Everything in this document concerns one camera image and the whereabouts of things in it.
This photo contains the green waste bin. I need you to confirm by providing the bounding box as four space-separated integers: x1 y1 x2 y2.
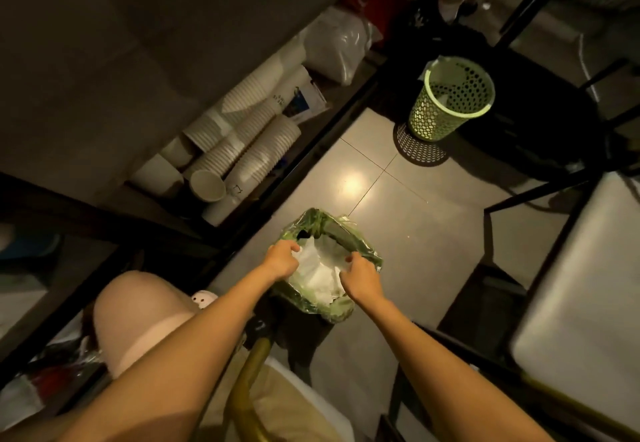
272 209 383 324

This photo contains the chair with white cushion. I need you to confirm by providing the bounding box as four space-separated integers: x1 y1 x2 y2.
482 169 640 442

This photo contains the clear plastic bin liner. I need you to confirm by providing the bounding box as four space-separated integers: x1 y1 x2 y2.
271 208 384 324

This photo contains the white plastic bag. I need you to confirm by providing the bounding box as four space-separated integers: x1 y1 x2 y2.
303 7 383 87

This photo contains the pile of white paper cups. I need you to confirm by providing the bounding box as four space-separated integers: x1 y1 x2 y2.
129 39 314 228

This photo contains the person's right hand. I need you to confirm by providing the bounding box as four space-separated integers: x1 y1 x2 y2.
339 251 385 308

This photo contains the black frame chair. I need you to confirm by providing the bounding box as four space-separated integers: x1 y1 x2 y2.
390 0 640 185

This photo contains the white shoe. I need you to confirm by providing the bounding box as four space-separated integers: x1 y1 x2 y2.
190 290 220 311

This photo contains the clear bag with red items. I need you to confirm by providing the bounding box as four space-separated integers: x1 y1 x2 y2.
0 337 108 432

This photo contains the person's left hand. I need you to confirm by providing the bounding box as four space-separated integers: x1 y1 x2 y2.
259 240 302 283

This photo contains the person's left forearm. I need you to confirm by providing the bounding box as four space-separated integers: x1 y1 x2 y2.
0 268 273 442

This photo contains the gold frame chair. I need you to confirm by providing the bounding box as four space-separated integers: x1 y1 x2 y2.
192 334 356 442

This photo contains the green perforated waste basket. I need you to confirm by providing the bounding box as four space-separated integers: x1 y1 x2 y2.
407 56 496 143

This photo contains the white box with blue print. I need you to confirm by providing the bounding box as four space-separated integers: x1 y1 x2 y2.
285 79 332 125

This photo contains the person's right forearm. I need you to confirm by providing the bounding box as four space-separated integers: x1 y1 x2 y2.
361 293 556 442

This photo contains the black metal shelf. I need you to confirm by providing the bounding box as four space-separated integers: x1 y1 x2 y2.
0 54 396 392

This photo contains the white crumpled paper waste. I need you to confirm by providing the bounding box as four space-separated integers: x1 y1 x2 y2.
291 236 357 306

